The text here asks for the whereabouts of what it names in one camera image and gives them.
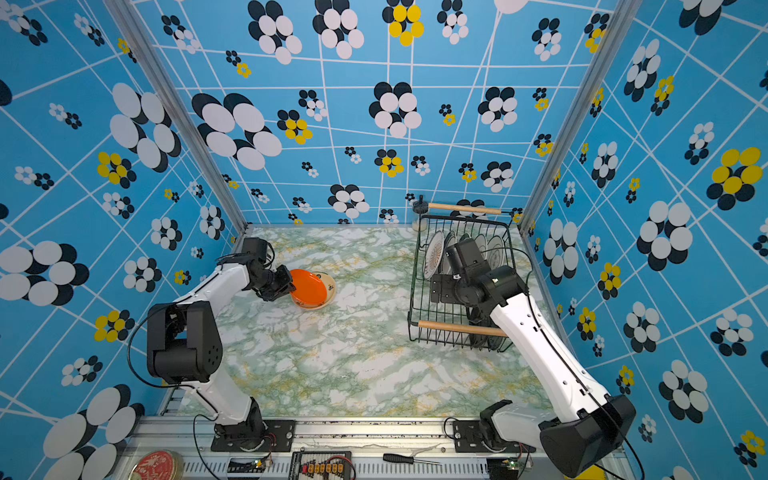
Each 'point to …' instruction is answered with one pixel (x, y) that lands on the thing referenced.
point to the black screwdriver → (405, 459)
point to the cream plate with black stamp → (330, 290)
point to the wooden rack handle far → (459, 208)
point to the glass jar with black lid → (419, 221)
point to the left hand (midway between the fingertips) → (298, 283)
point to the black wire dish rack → (457, 228)
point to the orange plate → (309, 290)
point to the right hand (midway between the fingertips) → (456, 288)
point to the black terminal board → (321, 465)
